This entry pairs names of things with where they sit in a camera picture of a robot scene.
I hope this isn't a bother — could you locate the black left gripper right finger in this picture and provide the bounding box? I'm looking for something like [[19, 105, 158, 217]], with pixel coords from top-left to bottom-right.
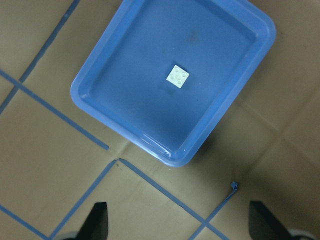
[[248, 200, 292, 240]]

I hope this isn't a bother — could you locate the blue plastic tray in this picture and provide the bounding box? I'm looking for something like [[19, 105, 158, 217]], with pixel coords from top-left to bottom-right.
[[70, 0, 277, 167]]

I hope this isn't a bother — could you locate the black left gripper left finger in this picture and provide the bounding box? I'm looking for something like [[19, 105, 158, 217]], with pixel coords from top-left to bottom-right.
[[76, 202, 109, 240]]

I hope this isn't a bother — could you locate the white block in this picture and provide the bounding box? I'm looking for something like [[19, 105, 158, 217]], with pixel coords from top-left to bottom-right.
[[166, 65, 190, 89]]

